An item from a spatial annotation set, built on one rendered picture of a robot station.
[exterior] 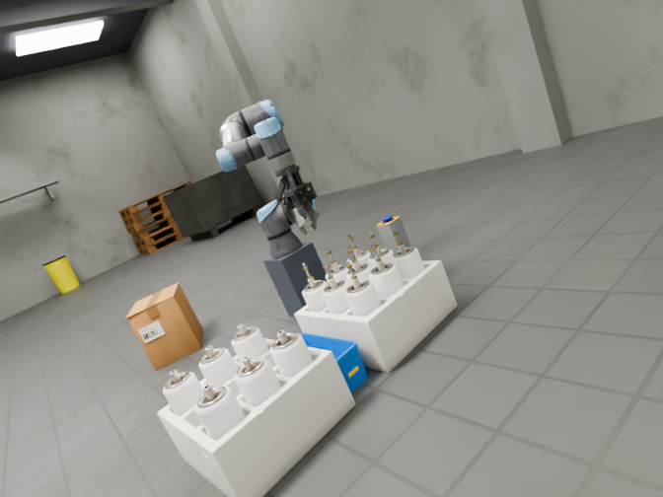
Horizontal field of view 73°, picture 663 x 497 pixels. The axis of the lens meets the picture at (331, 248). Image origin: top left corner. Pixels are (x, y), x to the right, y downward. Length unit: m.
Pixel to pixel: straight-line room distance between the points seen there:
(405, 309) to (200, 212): 5.33
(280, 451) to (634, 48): 3.11
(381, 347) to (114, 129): 8.71
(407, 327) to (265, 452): 0.57
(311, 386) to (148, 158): 8.70
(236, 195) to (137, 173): 3.23
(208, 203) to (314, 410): 5.54
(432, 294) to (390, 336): 0.23
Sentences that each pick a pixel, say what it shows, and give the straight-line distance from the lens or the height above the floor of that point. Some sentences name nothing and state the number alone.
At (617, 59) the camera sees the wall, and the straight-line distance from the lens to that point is 3.58.
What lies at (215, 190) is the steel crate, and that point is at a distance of 6.67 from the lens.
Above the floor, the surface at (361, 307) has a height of 0.20.
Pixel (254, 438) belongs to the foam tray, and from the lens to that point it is 1.16.
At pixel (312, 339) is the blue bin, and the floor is 0.10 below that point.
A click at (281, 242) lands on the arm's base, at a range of 1.97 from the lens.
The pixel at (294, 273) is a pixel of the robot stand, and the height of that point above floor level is 0.22.
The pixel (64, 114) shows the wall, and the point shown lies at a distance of 9.64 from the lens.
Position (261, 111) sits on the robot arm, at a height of 0.88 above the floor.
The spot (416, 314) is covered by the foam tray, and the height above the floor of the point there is 0.09.
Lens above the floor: 0.71
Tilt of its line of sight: 14 degrees down
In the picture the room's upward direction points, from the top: 23 degrees counter-clockwise
